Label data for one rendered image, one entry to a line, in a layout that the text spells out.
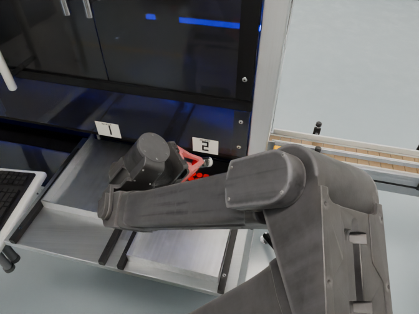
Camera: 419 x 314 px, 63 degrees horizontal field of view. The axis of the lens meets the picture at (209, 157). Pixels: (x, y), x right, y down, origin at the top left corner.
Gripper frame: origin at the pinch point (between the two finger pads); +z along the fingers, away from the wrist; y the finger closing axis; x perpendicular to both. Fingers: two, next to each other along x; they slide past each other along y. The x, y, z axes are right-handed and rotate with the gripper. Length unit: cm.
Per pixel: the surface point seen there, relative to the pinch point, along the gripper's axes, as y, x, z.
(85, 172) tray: 52, -33, 4
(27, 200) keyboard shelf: 70, -36, -11
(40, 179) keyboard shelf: 70, -44, -4
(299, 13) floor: 46, -218, 360
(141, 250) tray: 39.3, 3.2, 3.3
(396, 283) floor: 51, 65, 142
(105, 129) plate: 37, -40, 8
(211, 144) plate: 15.9, -15.1, 27.6
